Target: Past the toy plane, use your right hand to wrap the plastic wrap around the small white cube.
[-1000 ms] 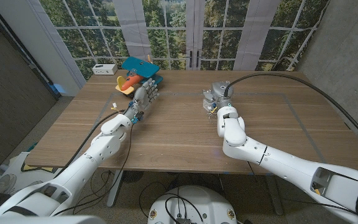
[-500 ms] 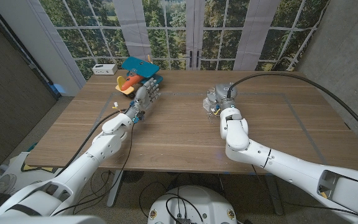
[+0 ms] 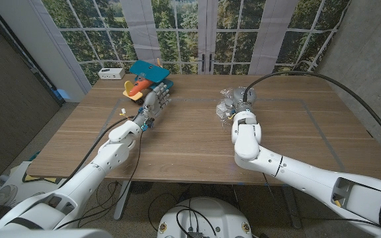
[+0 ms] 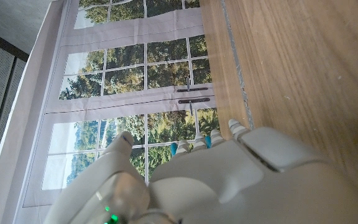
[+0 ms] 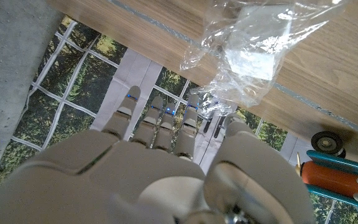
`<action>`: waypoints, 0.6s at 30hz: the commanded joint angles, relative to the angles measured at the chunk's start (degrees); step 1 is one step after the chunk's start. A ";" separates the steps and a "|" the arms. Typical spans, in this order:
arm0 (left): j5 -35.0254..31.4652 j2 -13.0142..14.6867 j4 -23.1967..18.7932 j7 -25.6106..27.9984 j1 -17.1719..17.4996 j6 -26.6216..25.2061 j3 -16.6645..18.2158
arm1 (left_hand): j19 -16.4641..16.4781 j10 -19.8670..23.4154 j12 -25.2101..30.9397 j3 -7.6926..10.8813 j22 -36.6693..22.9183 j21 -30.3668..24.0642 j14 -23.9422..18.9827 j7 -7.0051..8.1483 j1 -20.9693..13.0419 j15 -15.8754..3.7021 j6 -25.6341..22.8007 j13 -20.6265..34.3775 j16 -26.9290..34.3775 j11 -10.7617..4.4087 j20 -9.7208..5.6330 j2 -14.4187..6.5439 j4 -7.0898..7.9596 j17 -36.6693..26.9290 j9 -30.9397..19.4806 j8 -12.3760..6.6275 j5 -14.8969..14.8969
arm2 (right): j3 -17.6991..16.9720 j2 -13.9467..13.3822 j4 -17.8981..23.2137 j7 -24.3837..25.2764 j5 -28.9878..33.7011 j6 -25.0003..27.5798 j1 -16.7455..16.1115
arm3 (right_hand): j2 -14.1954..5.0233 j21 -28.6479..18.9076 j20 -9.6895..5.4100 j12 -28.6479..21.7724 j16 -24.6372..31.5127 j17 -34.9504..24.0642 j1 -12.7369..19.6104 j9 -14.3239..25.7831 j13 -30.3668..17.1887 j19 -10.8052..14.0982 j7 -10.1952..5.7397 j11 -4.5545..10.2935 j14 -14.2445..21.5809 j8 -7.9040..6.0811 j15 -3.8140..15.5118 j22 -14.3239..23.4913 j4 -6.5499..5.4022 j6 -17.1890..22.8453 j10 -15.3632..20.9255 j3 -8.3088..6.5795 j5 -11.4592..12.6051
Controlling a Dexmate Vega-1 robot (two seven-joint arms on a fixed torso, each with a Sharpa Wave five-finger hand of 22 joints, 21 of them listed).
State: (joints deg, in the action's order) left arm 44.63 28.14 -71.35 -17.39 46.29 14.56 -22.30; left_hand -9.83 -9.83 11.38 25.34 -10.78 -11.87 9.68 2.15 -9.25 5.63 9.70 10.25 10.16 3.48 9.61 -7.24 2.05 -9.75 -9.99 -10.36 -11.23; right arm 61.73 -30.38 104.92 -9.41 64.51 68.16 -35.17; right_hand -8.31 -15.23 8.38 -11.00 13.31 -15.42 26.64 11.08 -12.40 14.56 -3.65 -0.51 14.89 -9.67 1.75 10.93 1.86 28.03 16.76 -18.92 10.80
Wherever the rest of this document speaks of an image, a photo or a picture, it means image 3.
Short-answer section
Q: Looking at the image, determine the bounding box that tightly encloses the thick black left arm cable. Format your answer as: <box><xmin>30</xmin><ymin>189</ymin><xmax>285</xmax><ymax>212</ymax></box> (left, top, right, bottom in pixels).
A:
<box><xmin>56</xmin><ymin>116</ymin><xmax>138</xmax><ymax>191</ymax></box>

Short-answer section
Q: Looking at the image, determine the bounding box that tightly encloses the printed window forest backdrop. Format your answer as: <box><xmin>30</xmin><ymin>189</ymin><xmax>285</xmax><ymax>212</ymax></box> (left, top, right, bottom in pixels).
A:
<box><xmin>41</xmin><ymin>0</ymin><xmax>352</xmax><ymax>86</ymax></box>

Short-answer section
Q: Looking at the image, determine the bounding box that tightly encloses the grey sneaker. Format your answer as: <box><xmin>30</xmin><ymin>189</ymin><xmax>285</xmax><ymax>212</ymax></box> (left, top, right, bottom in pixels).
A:
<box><xmin>0</xmin><ymin>184</ymin><xmax>19</xmax><ymax>206</ymax></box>

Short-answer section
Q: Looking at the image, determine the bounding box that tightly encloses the teal and orange toy plane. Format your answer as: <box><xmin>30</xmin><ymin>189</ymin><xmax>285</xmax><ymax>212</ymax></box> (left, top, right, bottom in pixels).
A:
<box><xmin>122</xmin><ymin>59</ymin><xmax>175</xmax><ymax>105</ymax></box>

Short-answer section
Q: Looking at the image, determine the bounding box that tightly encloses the grey table leg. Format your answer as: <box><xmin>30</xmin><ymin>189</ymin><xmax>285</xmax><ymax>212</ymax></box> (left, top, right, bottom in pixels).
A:
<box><xmin>282</xmin><ymin>186</ymin><xmax>303</xmax><ymax>229</ymax></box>

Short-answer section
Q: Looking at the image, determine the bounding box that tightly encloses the black ribbed round object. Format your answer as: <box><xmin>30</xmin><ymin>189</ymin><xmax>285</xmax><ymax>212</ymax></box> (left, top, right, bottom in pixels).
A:
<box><xmin>129</xmin><ymin>180</ymin><xmax>154</xmax><ymax>195</ymax></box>

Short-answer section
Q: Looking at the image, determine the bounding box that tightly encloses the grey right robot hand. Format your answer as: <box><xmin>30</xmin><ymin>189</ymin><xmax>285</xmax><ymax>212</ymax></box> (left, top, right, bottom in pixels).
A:
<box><xmin>224</xmin><ymin>87</ymin><xmax>257</xmax><ymax>116</ymax></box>

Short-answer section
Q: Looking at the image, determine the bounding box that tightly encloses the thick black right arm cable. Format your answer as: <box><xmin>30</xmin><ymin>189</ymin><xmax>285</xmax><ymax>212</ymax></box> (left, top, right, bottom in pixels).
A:
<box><xmin>242</xmin><ymin>70</ymin><xmax>381</xmax><ymax>157</ymax></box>

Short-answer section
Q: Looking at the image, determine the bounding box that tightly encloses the clear plastic wrap sheet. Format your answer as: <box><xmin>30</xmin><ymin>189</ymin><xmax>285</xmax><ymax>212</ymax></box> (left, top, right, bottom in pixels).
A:
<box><xmin>215</xmin><ymin>87</ymin><xmax>241</xmax><ymax>127</ymax></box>

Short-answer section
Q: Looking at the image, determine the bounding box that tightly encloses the white table leg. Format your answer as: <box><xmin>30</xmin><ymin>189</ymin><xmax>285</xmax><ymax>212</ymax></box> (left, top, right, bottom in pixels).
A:
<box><xmin>113</xmin><ymin>180</ymin><xmax>132</xmax><ymax>221</ymax></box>

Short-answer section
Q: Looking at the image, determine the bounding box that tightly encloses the white power box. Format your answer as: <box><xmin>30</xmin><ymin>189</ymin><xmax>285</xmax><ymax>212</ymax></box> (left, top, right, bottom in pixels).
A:
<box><xmin>97</xmin><ymin>67</ymin><xmax>126</xmax><ymax>81</ymax></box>

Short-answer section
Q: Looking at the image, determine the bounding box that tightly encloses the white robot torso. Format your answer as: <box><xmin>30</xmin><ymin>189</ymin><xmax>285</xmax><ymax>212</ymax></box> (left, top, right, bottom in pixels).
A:
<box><xmin>157</xmin><ymin>197</ymin><xmax>253</xmax><ymax>238</ymax></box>

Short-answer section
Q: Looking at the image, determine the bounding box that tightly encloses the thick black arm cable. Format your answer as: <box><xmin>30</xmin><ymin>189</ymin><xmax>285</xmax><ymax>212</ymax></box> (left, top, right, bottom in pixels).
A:
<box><xmin>242</xmin><ymin>70</ymin><xmax>381</xmax><ymax>157</ymax></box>
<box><xmin>56</xmin><ymin>116</ymin><xmax>138</xmax><ymax>191</ymax></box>

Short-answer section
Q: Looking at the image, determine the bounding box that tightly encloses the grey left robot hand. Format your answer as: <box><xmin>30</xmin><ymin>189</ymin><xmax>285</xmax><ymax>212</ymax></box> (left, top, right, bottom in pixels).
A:
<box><xmin>136</xmin><ymin>82</ymin><xmax>172</xmax><ymax>132</ymax></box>

